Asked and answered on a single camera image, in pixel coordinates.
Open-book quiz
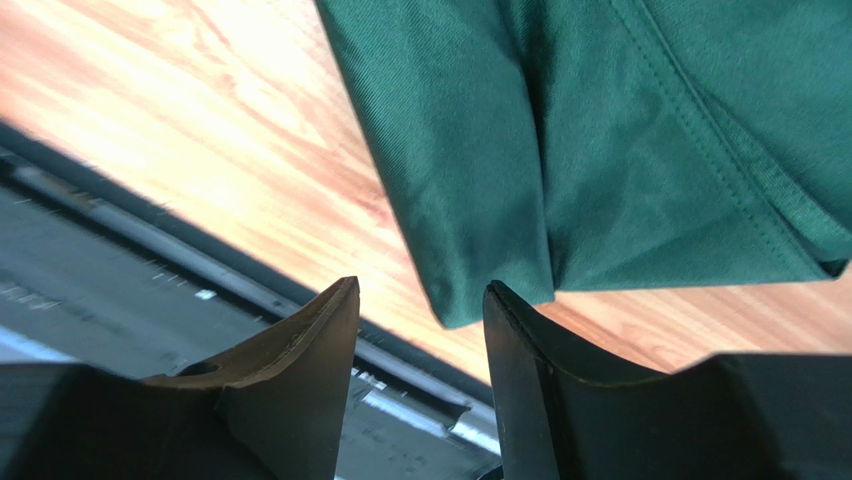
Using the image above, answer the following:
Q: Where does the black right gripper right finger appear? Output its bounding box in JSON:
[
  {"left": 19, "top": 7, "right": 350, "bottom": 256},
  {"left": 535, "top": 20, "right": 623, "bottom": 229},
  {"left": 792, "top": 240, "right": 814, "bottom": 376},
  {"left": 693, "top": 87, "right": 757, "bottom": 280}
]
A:
[{"left": 483, "top": 281, "right": 851, "bottom": 479}]

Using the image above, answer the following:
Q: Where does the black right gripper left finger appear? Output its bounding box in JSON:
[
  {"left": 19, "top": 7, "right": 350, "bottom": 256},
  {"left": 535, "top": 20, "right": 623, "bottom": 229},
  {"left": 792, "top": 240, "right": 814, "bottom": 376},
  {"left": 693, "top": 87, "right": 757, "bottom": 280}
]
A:
[{"left": 1, "top": 277, "right": 360, "bottom": 479}]

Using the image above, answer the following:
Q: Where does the dark green cloth napkin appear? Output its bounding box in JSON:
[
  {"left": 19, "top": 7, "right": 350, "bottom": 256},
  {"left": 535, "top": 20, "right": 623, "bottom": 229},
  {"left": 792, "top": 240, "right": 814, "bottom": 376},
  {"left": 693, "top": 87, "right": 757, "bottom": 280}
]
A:
[{"left": 317, "top": 1, "right": 851, "bottom": 328}]

